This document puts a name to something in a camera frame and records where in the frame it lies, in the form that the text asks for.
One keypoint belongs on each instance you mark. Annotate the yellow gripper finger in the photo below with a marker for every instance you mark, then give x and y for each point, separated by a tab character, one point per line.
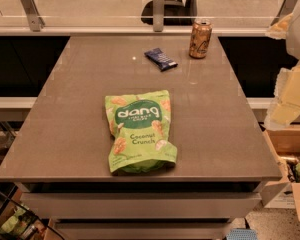
285	107
279	30

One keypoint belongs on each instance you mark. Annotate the orange soda can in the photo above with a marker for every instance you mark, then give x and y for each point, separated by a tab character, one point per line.
200	38

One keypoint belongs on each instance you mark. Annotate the green rice chip bag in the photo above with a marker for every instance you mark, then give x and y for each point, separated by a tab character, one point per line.
140	125

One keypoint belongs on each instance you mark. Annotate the black office chair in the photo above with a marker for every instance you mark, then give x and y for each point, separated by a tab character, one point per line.
176	12

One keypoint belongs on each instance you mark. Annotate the blue snack bar wrapper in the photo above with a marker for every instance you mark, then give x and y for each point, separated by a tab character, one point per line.
162	61

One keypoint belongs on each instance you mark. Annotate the blue mesh object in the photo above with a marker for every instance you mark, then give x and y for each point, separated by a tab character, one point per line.
241	234

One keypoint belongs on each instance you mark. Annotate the grey upper drawer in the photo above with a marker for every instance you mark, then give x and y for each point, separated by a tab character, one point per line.
141	205

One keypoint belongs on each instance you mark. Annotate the grey drawer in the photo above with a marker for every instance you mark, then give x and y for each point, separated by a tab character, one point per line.
141	205
143	231

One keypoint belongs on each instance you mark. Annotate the grey lower drawer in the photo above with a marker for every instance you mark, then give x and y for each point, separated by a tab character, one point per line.
143	231

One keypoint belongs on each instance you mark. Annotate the right metal railing bracket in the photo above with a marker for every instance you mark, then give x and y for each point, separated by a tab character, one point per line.
286	8

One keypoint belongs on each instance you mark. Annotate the metal railing bracket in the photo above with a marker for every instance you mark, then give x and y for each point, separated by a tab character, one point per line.
286	8
158	15
35	21

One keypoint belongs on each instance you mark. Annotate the middle metal railing bracket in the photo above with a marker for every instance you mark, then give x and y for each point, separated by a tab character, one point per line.
158	15

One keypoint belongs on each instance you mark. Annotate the left metal railing bracket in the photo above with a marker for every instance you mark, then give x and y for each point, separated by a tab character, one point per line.
35	21

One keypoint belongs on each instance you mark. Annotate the wire basket with items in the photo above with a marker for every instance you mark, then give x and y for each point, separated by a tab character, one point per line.
18	222

